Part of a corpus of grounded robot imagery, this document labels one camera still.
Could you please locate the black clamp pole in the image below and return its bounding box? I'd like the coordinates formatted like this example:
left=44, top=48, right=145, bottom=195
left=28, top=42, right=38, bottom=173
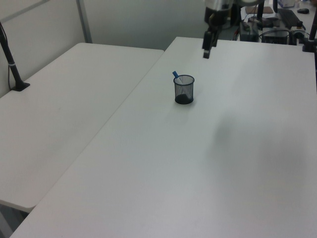
left=301, top=13, right=317, bottom=53

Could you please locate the black keyboard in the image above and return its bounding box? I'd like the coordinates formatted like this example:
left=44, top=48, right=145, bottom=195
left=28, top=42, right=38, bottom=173
left=278, top=8, right=301, bottom=28

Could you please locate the dark controller box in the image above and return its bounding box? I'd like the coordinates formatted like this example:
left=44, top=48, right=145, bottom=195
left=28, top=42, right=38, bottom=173
left=262, top=26, right=291, bottom=45

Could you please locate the black camera pole with base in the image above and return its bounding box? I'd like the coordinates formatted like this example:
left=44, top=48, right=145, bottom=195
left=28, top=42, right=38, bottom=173
left=0, top=21, right=31, bottom=93

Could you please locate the black electronics box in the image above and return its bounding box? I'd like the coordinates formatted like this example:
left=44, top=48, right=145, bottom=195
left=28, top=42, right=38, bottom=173
left=238, top=20, right=259, bottom=42

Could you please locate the black monitor stand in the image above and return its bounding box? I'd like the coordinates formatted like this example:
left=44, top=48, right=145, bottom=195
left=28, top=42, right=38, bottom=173
left=249, top=0, right=279, bottom=28

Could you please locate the emergency stop button box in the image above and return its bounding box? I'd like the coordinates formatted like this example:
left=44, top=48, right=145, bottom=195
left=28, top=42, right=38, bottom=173
left=290, top=21, right=307, bottom=39

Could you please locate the blue and white marker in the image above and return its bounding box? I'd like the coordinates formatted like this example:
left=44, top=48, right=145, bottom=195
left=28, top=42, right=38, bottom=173
left=172, top=70, right=184, bottom=86

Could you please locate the black mesh pen cup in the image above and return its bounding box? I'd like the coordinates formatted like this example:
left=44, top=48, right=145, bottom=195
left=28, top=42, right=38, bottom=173
left=173, top=74, right=196, bottom=105

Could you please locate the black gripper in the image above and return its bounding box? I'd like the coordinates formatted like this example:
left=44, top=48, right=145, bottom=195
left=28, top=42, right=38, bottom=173
left=202, top=8, right=233, bottom=60

